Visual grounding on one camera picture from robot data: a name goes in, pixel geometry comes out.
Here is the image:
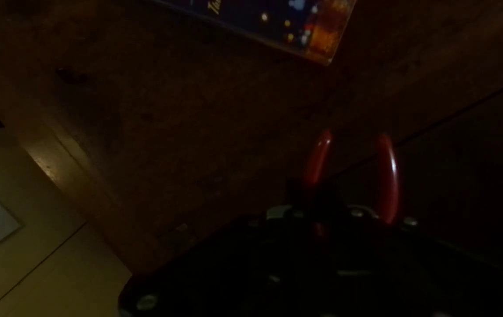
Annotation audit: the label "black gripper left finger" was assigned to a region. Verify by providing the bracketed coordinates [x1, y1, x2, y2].
[285, 175, 311, 225]

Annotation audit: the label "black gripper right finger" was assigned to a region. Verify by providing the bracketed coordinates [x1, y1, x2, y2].
[395, 170, 427, 228]

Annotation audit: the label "red handled wire cutters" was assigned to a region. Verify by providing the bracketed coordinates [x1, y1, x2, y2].
[302, 128, 404, 228]

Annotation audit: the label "dark wooden secretary desk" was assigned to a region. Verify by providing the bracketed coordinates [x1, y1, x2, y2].
[0, 0, 503, 317]

